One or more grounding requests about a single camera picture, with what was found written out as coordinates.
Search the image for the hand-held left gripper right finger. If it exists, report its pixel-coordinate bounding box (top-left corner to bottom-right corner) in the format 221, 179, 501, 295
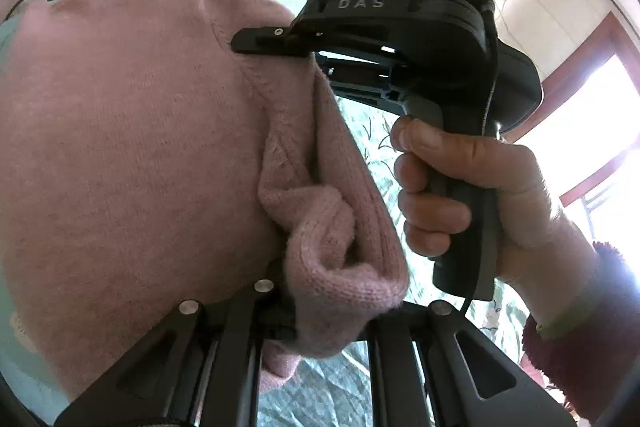
365, 299, 578, 427

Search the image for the person's right hand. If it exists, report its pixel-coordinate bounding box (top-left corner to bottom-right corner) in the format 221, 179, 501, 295
389, 116, 598, 289

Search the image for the purple knit sweater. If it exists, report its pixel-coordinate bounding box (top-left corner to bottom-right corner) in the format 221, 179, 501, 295
0, 0, 408, 400

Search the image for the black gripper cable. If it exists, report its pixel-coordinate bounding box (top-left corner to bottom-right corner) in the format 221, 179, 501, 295
457, 0, 501, 320

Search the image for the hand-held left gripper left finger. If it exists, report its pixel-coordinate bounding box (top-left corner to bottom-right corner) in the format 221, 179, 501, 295
54, 279, 301, 427

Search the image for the red framed window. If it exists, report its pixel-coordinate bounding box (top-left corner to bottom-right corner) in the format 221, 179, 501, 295
497, 11, 640, 258

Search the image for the person's right forearm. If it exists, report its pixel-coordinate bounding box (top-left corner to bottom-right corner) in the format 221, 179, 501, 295
520, 241, 640, 424

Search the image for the teal floral bed sheet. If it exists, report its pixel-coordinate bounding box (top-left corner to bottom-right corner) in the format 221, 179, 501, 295
0, 19, 531, 427

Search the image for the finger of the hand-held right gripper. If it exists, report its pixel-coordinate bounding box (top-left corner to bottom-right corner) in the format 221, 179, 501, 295
231, 26, 321, 58
315, 52, 406, 104

